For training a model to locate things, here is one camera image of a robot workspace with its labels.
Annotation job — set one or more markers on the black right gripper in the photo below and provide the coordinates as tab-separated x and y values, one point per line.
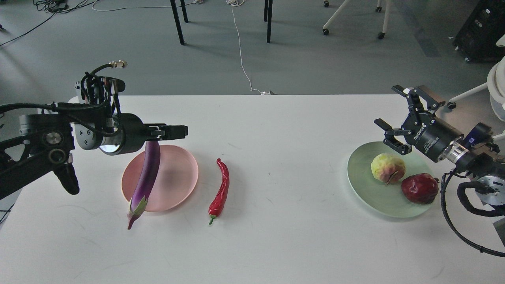
422	130

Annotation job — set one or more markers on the green plate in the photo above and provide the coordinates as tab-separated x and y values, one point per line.
388	200

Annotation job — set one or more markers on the black equipment cabinet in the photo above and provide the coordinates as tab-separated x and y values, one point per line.
477	38

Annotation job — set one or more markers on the pink plate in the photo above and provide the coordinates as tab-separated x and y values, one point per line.
176	178

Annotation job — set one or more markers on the red chili pepper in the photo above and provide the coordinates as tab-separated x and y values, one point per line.
217	205

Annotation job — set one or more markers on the black table leg right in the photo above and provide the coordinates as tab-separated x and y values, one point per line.
268	7

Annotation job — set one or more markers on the white office chair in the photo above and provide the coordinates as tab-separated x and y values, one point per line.
495	84

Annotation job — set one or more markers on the yellow green apple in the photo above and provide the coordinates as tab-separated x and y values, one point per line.
389	168

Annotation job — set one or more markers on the red pomegranate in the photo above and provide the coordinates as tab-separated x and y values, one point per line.
421	188

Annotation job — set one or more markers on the purple eggplant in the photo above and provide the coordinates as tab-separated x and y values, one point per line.
140	197

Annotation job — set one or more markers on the black table leg left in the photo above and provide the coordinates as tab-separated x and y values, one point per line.
177	20

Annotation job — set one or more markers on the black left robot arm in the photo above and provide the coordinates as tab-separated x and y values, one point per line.
46	140

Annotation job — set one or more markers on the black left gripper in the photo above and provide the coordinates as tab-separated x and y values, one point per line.
133	133

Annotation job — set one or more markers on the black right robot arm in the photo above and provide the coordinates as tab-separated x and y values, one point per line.
475	156

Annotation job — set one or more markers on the black table leg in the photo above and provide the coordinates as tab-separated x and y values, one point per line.
177	20
268	7

